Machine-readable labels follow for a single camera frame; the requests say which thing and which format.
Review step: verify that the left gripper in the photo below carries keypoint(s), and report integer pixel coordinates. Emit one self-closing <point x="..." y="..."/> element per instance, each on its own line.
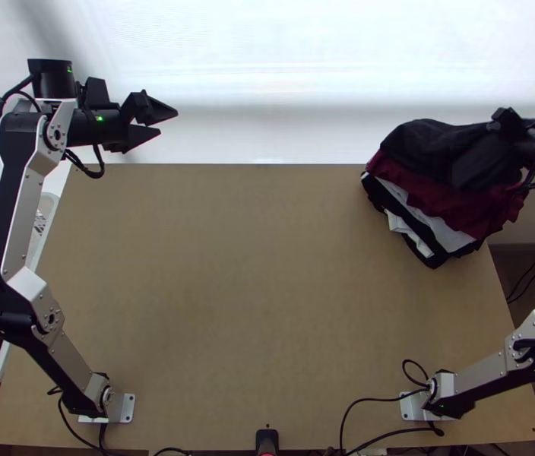
<point x="115" y="130"/>

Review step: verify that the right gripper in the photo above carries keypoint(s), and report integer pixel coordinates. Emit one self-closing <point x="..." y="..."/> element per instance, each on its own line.
<point x="525" y="138"/>

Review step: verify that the black t-shirt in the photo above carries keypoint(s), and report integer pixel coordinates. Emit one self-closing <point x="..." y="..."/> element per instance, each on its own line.
<point x="429" y="142"/>

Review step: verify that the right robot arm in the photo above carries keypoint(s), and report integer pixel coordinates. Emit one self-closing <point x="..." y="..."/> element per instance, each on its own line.
<point x="476" y="375"/>

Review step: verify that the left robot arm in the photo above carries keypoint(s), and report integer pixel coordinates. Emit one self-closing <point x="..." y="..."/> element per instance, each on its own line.
<point x="25" y="190"/>

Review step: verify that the pile of folded clothes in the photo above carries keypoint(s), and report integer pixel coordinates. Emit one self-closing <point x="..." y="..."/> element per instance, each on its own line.
<point x="438" y="199"/>

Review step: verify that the white laundry basket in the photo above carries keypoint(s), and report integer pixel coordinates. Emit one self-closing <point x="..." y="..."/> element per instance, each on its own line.
<point x="42" y="209"/>

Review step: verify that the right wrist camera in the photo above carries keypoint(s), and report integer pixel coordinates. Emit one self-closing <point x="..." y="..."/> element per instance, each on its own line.
<point x="505" y="116"/>

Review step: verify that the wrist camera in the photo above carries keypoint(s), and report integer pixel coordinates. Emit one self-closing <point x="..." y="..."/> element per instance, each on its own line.
<point x="96" y="92"/>
<point x="505" y="116"/>

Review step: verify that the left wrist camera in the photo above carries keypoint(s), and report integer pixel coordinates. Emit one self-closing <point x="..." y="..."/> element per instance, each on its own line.
<point x="96" y="92"/>

